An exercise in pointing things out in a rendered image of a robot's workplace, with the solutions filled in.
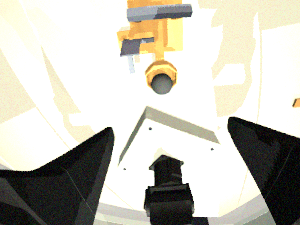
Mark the orange rectangular block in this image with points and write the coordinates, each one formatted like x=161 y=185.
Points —
x=296 y=103

